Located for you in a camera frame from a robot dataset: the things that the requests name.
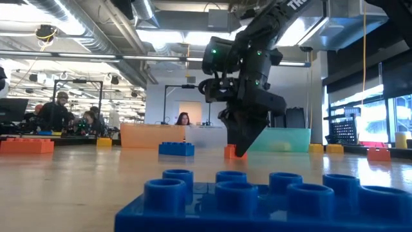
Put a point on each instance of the yellow cup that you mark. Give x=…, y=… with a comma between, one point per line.
x=402, y=140

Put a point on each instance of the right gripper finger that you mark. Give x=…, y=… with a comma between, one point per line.
x=232, y=129
x=251, y=129

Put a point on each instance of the small yellow toy block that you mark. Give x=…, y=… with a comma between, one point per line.
x=316, y=148
x=104, y=143

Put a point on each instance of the long blue toy block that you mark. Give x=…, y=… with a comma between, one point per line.
x=176, y=149
x=225, y=209

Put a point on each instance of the black perforated basket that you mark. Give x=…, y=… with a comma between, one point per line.
x=344, y=132

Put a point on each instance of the long ceiling light tube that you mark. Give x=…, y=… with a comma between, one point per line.
x=87, y=55

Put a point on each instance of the long yellow toy block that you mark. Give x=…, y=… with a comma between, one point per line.
x=280, y=147
x=334, y=149

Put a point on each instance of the person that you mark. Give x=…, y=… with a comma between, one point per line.
x=183, y=120
x=88, y=120
x=54, y=112
x=38, y=109

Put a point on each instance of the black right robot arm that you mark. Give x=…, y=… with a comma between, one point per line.
x=273, y=22

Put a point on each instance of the clear plastic bin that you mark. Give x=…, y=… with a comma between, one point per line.
x=206, y=137

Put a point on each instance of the orange translucent plastic bin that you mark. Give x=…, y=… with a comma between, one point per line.
x=151, y=137

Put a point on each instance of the green translucent plastic bin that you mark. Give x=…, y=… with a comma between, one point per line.
x=296, y=138

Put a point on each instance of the small orange toy block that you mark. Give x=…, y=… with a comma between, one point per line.
x=229, y=152
x=378, y=154

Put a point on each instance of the black monitor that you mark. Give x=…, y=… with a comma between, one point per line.
x=13, y=109

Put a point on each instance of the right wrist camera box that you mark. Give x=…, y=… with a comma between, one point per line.
x=219, y=91

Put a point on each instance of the long orange toy block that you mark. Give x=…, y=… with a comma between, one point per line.
x=27, y=146

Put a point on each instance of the black cabinet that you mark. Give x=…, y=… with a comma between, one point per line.
x=294, y=117

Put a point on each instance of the black workstation frame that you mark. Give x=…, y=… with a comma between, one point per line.
x=78, y=81
x=188, y=86

